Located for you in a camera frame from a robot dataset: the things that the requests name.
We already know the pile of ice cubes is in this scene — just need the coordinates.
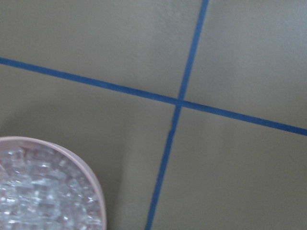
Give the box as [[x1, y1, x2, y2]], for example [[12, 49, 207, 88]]
[[0, 146, 99, 230]]

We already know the pink bowl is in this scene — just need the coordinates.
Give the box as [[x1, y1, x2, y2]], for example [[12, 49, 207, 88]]
[[0, 136, 107, 230]]

